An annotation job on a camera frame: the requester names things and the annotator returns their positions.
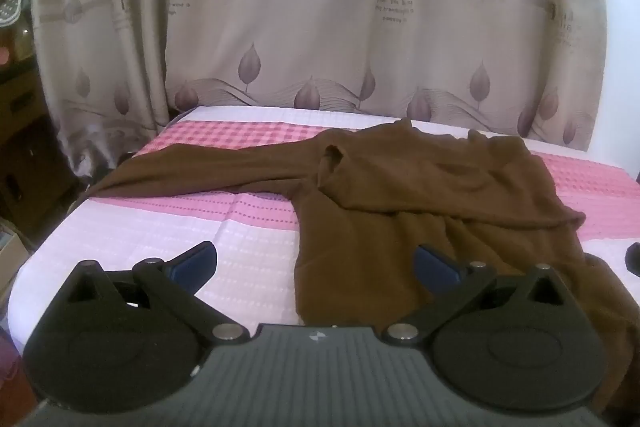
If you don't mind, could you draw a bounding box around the cardboard box on floor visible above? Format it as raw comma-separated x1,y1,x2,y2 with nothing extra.
0,220,29,307

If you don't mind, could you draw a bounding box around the black gripper tip at right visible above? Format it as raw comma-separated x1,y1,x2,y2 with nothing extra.
625,242,640,277

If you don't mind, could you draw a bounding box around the pink checkered bed sheet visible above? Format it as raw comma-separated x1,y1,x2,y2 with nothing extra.
6,106,639,347

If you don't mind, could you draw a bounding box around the dark wooden cabinet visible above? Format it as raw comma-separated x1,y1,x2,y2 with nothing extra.
1,58,79,247

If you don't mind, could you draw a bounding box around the brown knit sweater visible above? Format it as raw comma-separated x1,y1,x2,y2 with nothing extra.
90,120,639,421

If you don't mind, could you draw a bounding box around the clutter on cabinet top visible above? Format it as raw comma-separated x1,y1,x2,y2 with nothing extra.
1,0,35,72

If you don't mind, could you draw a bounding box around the beige leaf print curtain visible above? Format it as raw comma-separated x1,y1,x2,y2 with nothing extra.
30,0,606,179

